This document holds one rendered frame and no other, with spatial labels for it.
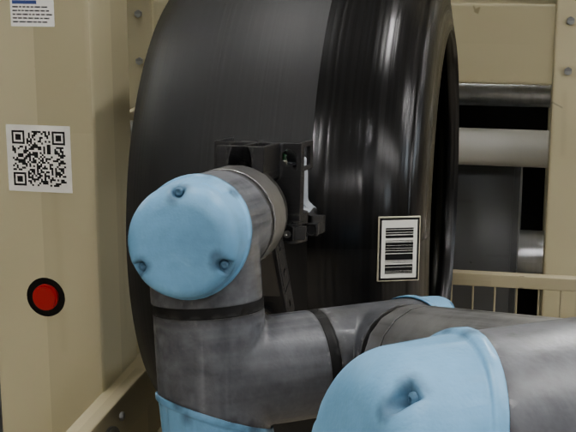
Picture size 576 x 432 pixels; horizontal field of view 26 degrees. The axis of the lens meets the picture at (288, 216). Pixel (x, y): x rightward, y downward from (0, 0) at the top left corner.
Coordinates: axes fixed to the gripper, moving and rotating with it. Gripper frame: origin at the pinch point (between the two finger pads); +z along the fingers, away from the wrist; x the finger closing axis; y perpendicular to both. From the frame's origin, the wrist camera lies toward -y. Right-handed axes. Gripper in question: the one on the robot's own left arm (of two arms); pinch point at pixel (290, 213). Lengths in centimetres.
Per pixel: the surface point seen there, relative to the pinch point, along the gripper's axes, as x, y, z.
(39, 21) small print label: 31.5, 17.3, 18.1
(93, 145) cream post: 26.1, 4.1, 20.1
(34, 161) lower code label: 32.9, 2.0, 19.9
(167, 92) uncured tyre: 13.0, 10.4, 4.5
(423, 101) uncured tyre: -10.8, 10.2, 8.0
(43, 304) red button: 32.5, -14.3, 21.5
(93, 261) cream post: 26.6, -9.0, 21.3
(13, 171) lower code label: 35.5, 0.7, 20.1
